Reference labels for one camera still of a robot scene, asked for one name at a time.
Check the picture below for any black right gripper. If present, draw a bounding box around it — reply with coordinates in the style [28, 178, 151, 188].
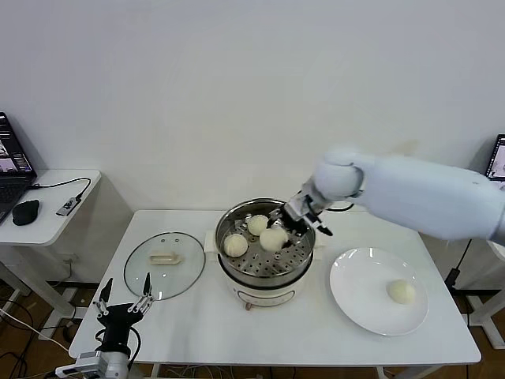
[267, 210, 334, 248]

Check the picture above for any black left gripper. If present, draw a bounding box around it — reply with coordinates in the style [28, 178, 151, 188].
[93, 272, 154, 352]

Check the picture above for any white steamed baozi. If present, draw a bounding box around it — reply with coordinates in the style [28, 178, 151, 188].
[386, 279, 417, 306]
[223, 233, 250, 258]
[246, 214, 270, 238]
[258, 227, 290, 253]

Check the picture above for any round glass pot lid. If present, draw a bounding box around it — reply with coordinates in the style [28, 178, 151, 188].
[123, 231, 207, 302]

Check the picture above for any stainless steel steamer basket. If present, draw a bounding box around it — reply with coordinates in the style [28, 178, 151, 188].
[204, 198, 327, 280]

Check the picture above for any cream electric cooking pot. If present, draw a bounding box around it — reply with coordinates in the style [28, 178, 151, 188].
[219, 254, 315, 313]

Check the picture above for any large white round plate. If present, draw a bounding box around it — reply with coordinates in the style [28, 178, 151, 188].
[329, 247, 430, 337]

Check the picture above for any small white side table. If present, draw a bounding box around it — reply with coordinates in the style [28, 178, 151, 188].
[0, 169, 102, 319]

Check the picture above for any grey usb hub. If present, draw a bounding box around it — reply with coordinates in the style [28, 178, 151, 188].
[55, 195, 82, 218]

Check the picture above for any black computer mouse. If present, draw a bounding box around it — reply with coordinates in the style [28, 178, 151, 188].
[11, 199, 42, 227]

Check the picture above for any black open laptop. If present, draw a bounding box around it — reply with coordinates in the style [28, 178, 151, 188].
[0, 111, 39, 224]

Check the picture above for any black laptop screen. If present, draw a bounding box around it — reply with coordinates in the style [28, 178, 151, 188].
[486, 133, 505, 182]

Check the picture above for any white desk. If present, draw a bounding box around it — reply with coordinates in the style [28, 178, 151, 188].
[453, 173, 505, 349]

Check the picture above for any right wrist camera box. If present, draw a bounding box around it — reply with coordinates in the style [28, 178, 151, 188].
[289, 189, 317, 217]

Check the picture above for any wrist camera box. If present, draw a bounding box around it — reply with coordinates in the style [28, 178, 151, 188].
[54, 352, 102, 378]
[289, 189, 317, 217]

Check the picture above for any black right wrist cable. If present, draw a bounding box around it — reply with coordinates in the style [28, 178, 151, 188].
[326, 199, 366, 213]

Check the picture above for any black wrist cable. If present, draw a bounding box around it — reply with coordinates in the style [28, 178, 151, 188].
[326, 199, 366, 213]
[94, 326, 142, 362]

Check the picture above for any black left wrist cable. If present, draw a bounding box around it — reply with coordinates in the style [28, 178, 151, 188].
[94, 326, 142, 362]

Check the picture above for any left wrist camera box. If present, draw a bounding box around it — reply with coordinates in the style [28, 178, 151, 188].
[54, 352, 102, 378]

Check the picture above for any white floor cable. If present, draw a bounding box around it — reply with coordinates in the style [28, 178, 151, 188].
[0, 306, 72, 353]

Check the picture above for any black floor cable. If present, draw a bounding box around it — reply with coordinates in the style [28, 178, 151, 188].
[0, 298, 45, 333]

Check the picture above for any white cable bundle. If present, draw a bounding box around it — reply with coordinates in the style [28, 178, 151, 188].
[164, 365, 226, 379]

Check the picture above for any black usb hub cable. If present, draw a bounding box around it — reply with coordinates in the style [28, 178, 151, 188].
[26, 177, 92, 201]

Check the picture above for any black power adapter cable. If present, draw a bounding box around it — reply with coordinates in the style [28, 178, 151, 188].
[444, 235, 475, 291]

